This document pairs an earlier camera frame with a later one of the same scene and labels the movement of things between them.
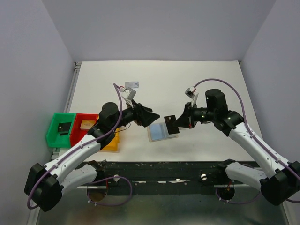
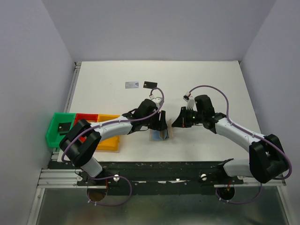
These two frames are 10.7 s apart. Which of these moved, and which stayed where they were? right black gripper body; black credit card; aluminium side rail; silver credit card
Moved: black credit card
Stayed: right black gripper body; silver credit card; aluminium side rail
